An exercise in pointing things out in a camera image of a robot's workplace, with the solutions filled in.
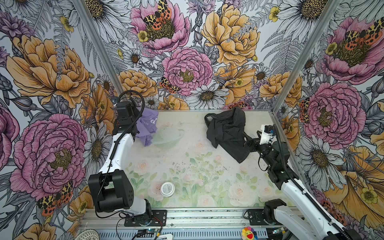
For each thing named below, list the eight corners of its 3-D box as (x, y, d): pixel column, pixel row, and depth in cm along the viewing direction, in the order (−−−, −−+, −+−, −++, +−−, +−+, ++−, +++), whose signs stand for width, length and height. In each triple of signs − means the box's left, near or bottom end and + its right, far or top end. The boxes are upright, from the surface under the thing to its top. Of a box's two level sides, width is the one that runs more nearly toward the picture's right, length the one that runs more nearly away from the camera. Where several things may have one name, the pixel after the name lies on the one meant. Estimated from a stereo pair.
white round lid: (162, 199, 82) (159, 195, 76) (163, 187, 86) (161, 182, 80) (174, 199, 82) (173, 195, 76) (175, 187, 86) (174, 182, 80)
